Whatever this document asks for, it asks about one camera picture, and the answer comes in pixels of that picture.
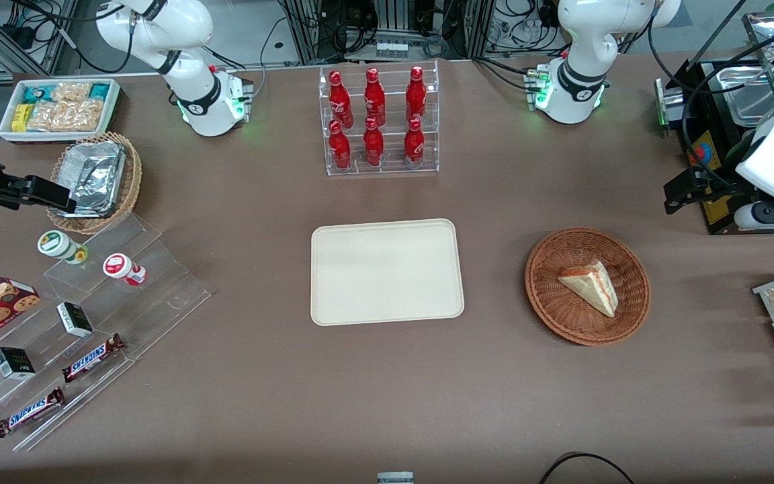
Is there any white rectangular snack bin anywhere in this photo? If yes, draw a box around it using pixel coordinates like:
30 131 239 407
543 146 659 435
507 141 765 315
0 78 122 144

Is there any clear acrylic stepped display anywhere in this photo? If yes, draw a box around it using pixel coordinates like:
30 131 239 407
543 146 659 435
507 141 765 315
0 213 212 453

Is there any snickers chocolate bar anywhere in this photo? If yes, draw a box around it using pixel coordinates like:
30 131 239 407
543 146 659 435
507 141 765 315
0 387 67 439
61 333 126 385

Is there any red lid yogurt cup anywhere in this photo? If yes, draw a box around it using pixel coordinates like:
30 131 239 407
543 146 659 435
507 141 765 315
102 253 148 287

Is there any aluminium foil container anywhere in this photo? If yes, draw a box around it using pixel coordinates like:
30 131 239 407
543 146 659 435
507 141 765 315
56 140 126 177
64 161 124 218

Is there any small black box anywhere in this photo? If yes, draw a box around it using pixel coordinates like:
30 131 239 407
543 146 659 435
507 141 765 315
56 302 95 338
0 346 37 380

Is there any brown round wicker basket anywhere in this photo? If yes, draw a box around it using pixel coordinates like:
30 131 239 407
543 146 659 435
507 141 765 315
525 227 652 347

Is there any clear acrylic bottle rack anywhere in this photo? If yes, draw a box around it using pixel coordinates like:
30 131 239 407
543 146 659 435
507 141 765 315
318 60 440 177

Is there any clear bag of crackers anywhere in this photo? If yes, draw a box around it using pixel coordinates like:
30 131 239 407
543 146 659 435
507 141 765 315
27 99 107 132
51 81 93 104

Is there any black sealing machine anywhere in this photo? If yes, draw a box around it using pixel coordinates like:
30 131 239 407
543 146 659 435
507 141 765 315
654 10 774 236

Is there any tan wicker basket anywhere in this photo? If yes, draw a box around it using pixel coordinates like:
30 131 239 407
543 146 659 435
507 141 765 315
46 132 143 235

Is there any cream plastic tray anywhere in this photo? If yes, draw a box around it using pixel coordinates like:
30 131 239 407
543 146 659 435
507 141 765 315
310 218 466 327

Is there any green lid yogurt cup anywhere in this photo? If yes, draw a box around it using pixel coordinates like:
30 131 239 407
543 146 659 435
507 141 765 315
37 230 89 266

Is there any black looped cable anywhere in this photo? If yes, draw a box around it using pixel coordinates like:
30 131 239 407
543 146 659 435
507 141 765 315
537 452 637 484

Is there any red cola bottle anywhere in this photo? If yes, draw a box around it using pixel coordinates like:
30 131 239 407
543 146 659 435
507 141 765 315
403 116 427 167
405 65 428 124
363 117 386 168
328 120 353 171
363 67 387 128
328 69 355 130

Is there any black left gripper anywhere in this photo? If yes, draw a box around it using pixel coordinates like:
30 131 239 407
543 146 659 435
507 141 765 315
663 167 745 216

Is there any aluminium frame rack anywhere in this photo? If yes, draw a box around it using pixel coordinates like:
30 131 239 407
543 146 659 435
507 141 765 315
278 0 497 66

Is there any stainless steel pan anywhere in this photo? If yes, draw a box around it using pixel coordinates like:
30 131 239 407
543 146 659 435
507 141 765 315
722 64 774 128

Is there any triangle sandwich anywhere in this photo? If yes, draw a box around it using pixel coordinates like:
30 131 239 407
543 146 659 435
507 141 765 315
557 260 620 319

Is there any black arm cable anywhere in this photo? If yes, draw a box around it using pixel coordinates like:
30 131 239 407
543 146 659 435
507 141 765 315
647 0 774 196

